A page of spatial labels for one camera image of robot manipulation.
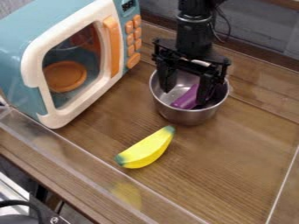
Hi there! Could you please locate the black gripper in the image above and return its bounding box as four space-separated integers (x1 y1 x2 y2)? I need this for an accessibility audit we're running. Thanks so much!
152 38 231 105

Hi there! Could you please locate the purple toy eggplant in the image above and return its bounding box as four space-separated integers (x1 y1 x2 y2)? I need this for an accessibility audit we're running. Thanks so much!
171 84 199 109

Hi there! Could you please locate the silver metal pot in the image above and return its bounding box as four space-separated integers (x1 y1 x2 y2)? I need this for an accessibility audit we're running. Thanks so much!
149 71 229 126

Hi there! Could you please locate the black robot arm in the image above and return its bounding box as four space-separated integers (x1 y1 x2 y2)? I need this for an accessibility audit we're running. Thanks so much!
152 0 231 106

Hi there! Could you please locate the yellow toy banana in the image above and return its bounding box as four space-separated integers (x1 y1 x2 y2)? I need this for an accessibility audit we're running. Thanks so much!
114 126 175 169

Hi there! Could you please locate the orange microwave turntable plate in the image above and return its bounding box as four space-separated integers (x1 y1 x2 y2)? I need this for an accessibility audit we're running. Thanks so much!
42 60 88 93

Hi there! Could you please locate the blue toy microwave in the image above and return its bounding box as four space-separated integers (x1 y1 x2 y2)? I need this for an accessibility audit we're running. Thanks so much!
0 0 141 129

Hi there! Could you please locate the black cable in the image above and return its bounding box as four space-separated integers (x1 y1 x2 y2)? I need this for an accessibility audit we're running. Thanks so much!
209 5 232 44

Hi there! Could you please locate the black clamp bracket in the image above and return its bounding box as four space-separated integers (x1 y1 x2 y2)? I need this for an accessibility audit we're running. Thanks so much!
28 195 69 224

